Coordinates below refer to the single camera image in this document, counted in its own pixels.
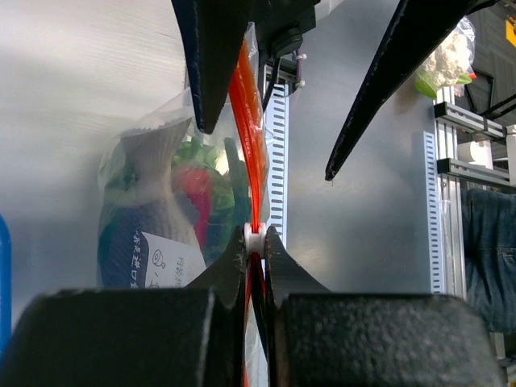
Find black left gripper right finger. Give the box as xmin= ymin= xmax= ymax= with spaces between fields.
xmin=264 ymin=228 xmax=505 ymax=386

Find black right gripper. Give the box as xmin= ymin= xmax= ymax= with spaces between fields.
xmin=172 ymin=0 xmax=481 ymax=181

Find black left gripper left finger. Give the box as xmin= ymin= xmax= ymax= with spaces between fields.
xmin=1 ymin=227 xmax=247 ymax=386

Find grey toy fish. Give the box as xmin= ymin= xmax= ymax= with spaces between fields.
xmin=98 ymin=120 xmax=206 ymax=289

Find clear zip bag orange zipper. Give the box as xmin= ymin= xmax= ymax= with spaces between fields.
xmin=97 ymin=24 xmax=268 ymax=386

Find red toy chili pepper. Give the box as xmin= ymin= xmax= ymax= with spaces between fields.
xmin=175 ymin=165 xmax=213 ymax=250

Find toy napa cabbage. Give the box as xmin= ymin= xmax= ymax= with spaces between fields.
xmin=172 ymin=137 xmax=238 ymax=265

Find toy green onion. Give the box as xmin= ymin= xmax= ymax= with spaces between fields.
xmin=224 ymin=138 xmax=252 ymax=227

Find toy cauliflower in bag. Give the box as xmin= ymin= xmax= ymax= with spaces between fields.
xmin=414 ymin=16 xmax=476 ymax=100

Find person's blue jeans leg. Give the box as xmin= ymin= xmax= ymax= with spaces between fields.
xmin=461 ymin=189 xmax=515 ymax=335

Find blue plastic bin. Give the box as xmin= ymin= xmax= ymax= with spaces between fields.
xmin=0 ymin=217 xmax=12 ymax=353

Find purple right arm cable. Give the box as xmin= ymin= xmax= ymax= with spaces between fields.
xmin=292 ymin=48 xmax=310 ymax=92

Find slotted grey cable duct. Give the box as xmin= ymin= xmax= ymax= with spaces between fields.
xmin=264 ymin=84 xmax=289 ymax=247

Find background aluminium shelf frame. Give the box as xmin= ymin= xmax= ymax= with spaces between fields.
xmin=421 ymin=0 xmax=516 ymax=387

